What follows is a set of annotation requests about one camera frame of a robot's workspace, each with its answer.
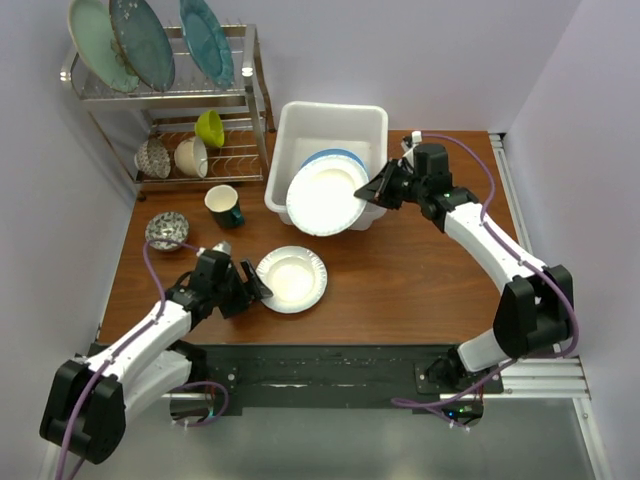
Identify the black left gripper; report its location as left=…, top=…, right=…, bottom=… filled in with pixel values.
left=211, top=258, right=271, bottom=319

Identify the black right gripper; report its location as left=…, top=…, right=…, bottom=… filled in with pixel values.
left=355, top=157, right=427, bottom=210

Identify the white scalloped deep plate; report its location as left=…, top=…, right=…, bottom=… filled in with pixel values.
left=256, top=246, right=328, bottom=314

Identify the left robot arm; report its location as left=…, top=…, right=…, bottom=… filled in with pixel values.
left=39, top=243, right=273, bottom=464

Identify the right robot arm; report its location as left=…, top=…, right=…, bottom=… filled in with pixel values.
left=354, top=143, right=579, bottom=393

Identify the white plastic bin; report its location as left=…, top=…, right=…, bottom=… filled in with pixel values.
left=264, top=101, right=388, bottom=225

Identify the dark green mug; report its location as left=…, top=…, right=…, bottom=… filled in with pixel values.
left=204, top=185, right=245, bottom=229

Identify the leaf patterned bowl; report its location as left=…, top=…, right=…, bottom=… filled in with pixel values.
left=145, top=211, right=190, bottom=252

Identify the cream white bowl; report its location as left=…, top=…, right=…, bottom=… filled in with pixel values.
left=174, top=136, right=208, bottom=178

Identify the metal dish rack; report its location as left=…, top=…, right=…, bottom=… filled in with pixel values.
left=60, top=24, right=276, bottom=201

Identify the grey patterned bowl on rack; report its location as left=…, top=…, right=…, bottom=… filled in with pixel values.
left=134, top=138, right=171, bottom=179

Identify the lime green bowl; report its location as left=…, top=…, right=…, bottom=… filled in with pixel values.
left=194, top=110, right=225, bottom=148

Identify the teal large plate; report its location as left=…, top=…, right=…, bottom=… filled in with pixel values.
left=180, top=0, right=234, bottom=90

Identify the dark blue speckled plate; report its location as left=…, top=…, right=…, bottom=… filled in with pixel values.
left=108, top=1, right=175, bottom=92

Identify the mint green large plate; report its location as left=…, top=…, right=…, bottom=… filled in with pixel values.
left=67, top=1, right=139, bottom=93

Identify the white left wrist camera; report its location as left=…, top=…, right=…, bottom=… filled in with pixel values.
left=196, top=241, right=231, bottom=256

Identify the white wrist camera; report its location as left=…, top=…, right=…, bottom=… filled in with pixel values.
left=196, top=241, right=231, bottom=256
left=401, top=130, right=422, bottom=163

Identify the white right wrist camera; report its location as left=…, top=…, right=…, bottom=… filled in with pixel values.
left=401, top=130, right=422, bottom=163

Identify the aluminium frame rail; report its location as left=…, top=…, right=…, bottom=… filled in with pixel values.
left=487, top=132, right=614, bottom=480

